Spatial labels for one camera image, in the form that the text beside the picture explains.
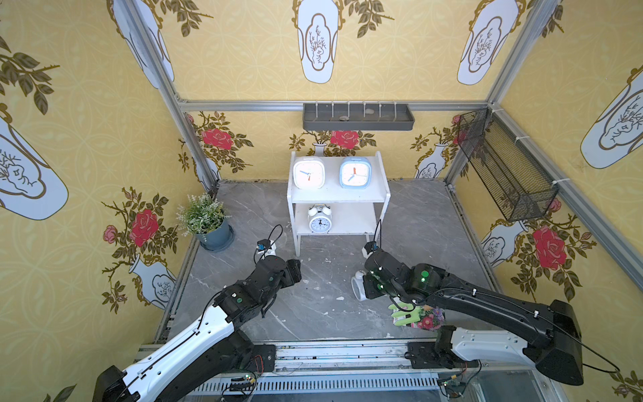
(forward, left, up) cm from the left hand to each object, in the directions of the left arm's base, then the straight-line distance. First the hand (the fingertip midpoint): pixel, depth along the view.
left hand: (295, 265), depth 79 cm
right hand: (-7, -21, -1) cm, 22 cm away
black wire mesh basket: (+24, -74, +14) cm, 79 cm away
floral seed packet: (-14, -44, -13) cm, 48 cm away
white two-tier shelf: (+12, -14, +19) cm, 27 cm away
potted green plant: (+16, +30, +5) cm, 35 cm away
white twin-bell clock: (+11, -8, +10) cm, 17 cm away
